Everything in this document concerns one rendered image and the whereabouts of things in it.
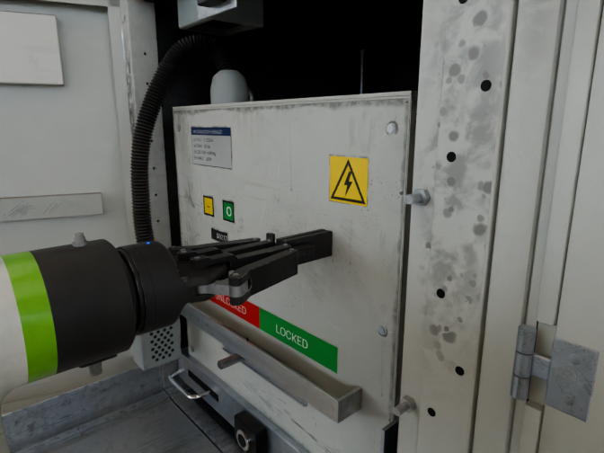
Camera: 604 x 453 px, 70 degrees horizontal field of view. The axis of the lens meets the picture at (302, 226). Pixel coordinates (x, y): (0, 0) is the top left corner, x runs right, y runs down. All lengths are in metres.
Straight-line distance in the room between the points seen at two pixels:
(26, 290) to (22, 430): 0.59
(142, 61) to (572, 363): 0.76
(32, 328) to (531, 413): 0.33
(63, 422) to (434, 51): 0.81
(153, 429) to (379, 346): 0.50
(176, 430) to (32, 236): 0.43
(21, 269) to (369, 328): 0.33
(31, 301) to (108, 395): 0.61
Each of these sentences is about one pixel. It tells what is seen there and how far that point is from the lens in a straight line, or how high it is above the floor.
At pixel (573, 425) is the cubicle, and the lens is 0.34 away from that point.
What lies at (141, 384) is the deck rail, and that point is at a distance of 0.94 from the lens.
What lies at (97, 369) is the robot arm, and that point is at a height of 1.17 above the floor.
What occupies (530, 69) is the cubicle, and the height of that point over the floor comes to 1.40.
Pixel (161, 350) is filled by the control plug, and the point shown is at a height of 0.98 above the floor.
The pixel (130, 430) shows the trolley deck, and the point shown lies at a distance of 0.89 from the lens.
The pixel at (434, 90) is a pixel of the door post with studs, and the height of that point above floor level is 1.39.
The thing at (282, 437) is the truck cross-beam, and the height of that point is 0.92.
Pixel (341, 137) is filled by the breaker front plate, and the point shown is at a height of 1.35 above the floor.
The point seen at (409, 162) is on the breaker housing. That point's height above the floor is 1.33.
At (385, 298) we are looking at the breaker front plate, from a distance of 0.47.
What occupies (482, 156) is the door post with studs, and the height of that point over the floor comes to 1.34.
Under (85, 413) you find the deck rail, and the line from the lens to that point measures 0.93.
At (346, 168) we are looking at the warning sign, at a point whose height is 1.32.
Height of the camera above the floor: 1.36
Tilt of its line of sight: 13 degrees down
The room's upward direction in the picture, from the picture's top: straight up
